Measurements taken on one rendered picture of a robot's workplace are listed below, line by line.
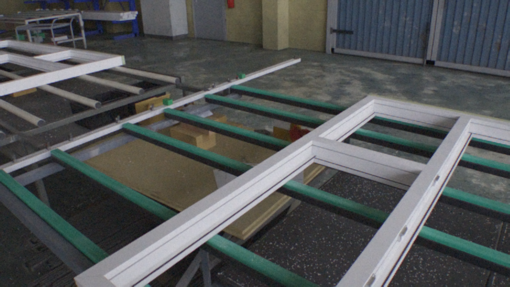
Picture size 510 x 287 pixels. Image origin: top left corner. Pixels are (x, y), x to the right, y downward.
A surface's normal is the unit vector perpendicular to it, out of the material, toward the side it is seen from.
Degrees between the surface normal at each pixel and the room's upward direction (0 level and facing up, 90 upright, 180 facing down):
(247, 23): 90
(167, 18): 90
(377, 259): 0
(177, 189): 0
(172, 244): 90
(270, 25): 90
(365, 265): 0
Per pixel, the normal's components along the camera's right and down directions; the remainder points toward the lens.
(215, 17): -0.62, 0.34
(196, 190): -0.03, -0.91
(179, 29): 0.79, 0.24
